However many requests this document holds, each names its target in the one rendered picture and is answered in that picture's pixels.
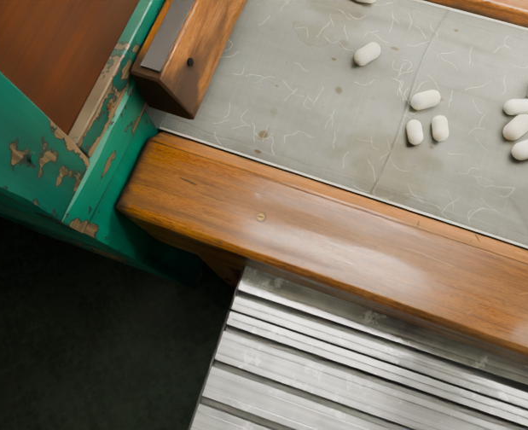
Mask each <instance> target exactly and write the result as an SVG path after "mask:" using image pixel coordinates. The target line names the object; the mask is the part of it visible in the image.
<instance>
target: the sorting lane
mask: <svg viewBox="0 0 528 430"><path fill-rule="evenodd" d="M372 42H375V43H377V44H378V45H379V46H380V55H379V56H378V57H377V58H375V59H373V60H372V61H370V62H369V63H367V64H366V65H364V66H359V65H357V64H356V62H355V61H354V55H355V53H356V52H357V50H359V49H361V48H362V47H364V46H366V45H367V44H369V43H372ZM427 90H436V91H437V92H438V93H439V94H440V101H439V103H438V104H437V105H436V106H434V107H429V108H425V109H422V110H416V109H414V108H412V106H411V99H412V97H413V96H414V95H415V94H417V93H421V92H423V91H427ZM511 99H528V28H526V27H522V26H516V25H513V24H510V23H507V22H503V21H499V20H494V19H491V18H487V17H484V16H481V15H475V14H471V13H468V12H465V11H461V10H458V9H453V8H449V7H445V6H442V5H439V4H436V3H429V2H426V1H423V0H376V1H375V2H374V3H362V2H357V1H356V0H247V2H246V4H245V6H244V8H243V10H242V11H241V14H240V16H239V18H238V20H237V22H236V23H235V26H234V28H233V31H232V33H231V34H230V37H229V40H228V42H227V43H226V45H225V48H224V50H223V53H222V55H221V57H220V59H219V61H218V64H217V66H216V69H215V71H214V73H213V75H212V79H211V81H210V83H209V85H208V87H207V89H206V92H205V94H204V96H203V98H202V101H201V104H200V107H199V109H198V111H197V114H196V115H195V117H194V119H185V118H182V117H179V116H176V115H174V114H171V113H166V116H165V118H164V120H163V122H162V124H161V126H160V131H163V132H167V133H170V134H172V135H175V136H178V137H182V138H185V139H188V140H191V141H194V142H198V143H201V144H204V145H206V146H209V147H212V148H216V149H219V150H222V151H225V152H228V153H231V154H235V155H238V156H240V157H243V158H246V159H249V160H253V161H256V162H258V163H262V164H265V165H267V166H272V167H275V168H277V169H280V170H283V171H287V172H290V173H292V174H295V175H299V176H301V177H306V178H309V179H311V180H314V181H317V182H319V183H324V184H326V185H329V186H332V187H335V188H338V189H343V190H345V191H348V192H351V193H353V194H356V195H361V196H363V197H366V198H369V199H372V200H377V201H379V202H382V203H385V204H387V205H390V206H394V207H397V208H400V209H403V210H406V211H409V212H413V213H416V214H419V215H421V216H424V217H427V218H431V219H434V220H437V221H439V222H443V223H446V224H450V225H453V226H455V227H458V228H461V229H464V230H468V231H471V232H473V233H476V234H480V235H484V236H487V237H490V238H492V239H495V240H498V241H502V242H505V243H507V244H510V245H513V246H516V247H521V248H524V249H526V250H528V159H527V160H517V159H515V158H514V157H513V155H512V148H513V146H514V145H515V144H516V143H518V142H523V141H525V140H528V131H527V132H526V133H525V134H524V135H523V136H522V137H521V138H519V139H517V140H513V141H511V140H508V139H507V138H505V137H504V135H503V129H504V127H505V126H506V125H507V124H508V123H509V122H510V121H511V120H513V119H514V118H515V117H516V116H518V115H509V114H506V113H505V112H504V110H503V107H504V104H505V103H506V102H507V101H509V100H511ZM439 115H442V116H444V117H445V118H446V119H447V121H448V129H449V135H448V137H447V138H446V139H445V140H443V141H441V142H440V141H436V140H435V139H434V138H433V136H432V120H433V118H435V117H436V116H439ZM413 119H415V120H418V121H420V123H421V128H422V133H423V140H422V141H421V143H419V144H416V145H414V144H412V143H410V142H409V139H408V135H407V130H406V125H407V124H408V123H409V122H410V120H413Z"/></svg>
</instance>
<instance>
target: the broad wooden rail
mask: <svg viewBox="0 0 528 430"><path fill-rule="evenodd" d="M115 207H116V208H117V209H118V211H119V212H120V213H122V214H123V215H124V216H126V217H127V218H128V219H129V220H131V221H133V222H134V223H135V224H137V225H138V226H139V227H141V228H142V229H143V230H145V231H146V232H147V233H149V234H150V235H151V236H152V237H153V238H155V239H156V240H157V241H161V242H164V243H165V244H168V245H171V246H174V247H177V248H180V249H182V250H185V251H187V252H190V253H194V254H196V255H199V256H201V257H204V258H207V259H210V260H213V261H216V262H219V263H220V264H225V265H227V266H229V267H232V268H235V269H237V270H242V268H243V265H246V266H249V267H252V268H254V269H256V270H261V271H263V272H266V273H268V274H271V275H273V276H278V277H280V278H282V279H285V280H288V281H290V282H294V283H297V284H299V285H302V286H304V287H307V288H311V289H314V290H316V291H318V292H321V293H325V294H328V295H330V296H333V297H335V298H338V299H342V300H344V301H347V302H350V303H352V304H354V305H359V306H361V307H364V308H366V309H369V310H371V311H375V312H378V313H380V314H383V315H386V316H388V317H392V318H395V319H397V320H400V321H402V322H405V323H409V324H412V325H414V326H416V327H419V328H423V329H425V330H428V331H431V332H433V333H436V334H440V335H442V336H445V337H448V338H450V339H452V340H457V341H460V342H461V343H464V344H467V345H470V346H473V347H476V348H479V349H481V350H484V351H486V352H490V353H493V354H496V355H498V356H500V357H505V358H507V359H510V360H512V361H515V362H517V363H522V364H524V365H526V366H528V250H526V249H524V248H521V247H516V246H513V245H510V244H507V243H505V242H502V241H498V240H495V239H492V238H490V237H487V236H484V235H480V234H476V233H473V232H471V231H468V230H464V229H461V228H458V227H455V226H453V225H450V224H446V223H443V222H439V221H437V220H434V219H431V218H427V217H424V216H421V215H419V214H416V213H413V212H409V211H406V210H403V209H400V208H397V207H394V206H390V205H387V204H385V203H382V202H379V201H377V200H372V199H369V198H366V197H363V196H361V195H356V194H353V193H351V192H348V191H345V190H343V189H338V188H335V187H332V186H329V185H326V184H324V183H319V182H317V181H314V180H311V179H309V178H306V177H301V176H299V175H295V174H292V173H290V172H287V171H283V170H280V169H277V168H275V167H272V166H267V165H265V164H262V163H258V162H256V161H253V160H249V159H246V158H243V157H240V156H238V155H235V154H231V153H228V152H225V151H222V150H219V149H216V148H212V147H209V146H206V145H204V144H201V143H198V142H194V141H191V140H188V139H185V138H182V137H178V136H175V135H172V134H170V133H167V132H163V131H162V132H160V133H158V134H157V135H155V136H153V137H151V138H149V139H148V140H147V141H146V142H145V144H144V146H143V149H142V152H141V153H140V155H139V157H138V159H137V161H136V164H135V166H134V168H133V170H132V172H131V174H130V176H129V178H128V180H127V183H126V185H125V187H124V189H123V191H122V193H121V195H120V197H119V200H118V202H117V204H116V206H115Z"/></svg>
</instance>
